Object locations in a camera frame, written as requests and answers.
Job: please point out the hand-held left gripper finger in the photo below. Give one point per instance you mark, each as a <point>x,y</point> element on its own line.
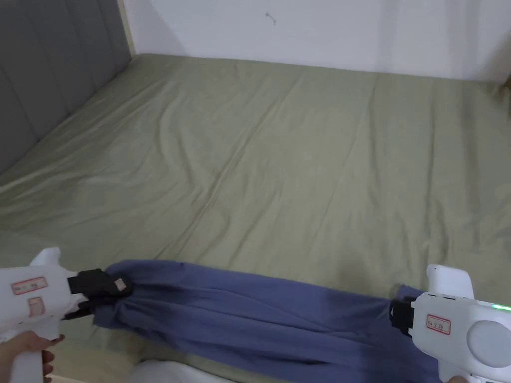
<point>104,282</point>
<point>82,309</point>

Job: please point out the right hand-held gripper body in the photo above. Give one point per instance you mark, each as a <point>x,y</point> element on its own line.
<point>467,335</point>

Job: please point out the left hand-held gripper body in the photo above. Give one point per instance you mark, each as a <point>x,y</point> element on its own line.
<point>36,295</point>

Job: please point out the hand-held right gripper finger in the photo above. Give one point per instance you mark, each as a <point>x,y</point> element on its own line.
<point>395,311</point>

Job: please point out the dark blue shirt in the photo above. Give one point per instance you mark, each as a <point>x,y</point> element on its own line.
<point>247,315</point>

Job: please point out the person's right hand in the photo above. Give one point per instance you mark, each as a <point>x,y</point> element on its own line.
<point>460,379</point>

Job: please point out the person's left hand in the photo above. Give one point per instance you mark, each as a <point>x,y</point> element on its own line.
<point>28,342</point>

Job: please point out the bed with pale green sheet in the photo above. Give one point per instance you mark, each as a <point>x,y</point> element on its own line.
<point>255,159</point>

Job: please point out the grey padded headboard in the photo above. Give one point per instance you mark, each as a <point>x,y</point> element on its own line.
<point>52,64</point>

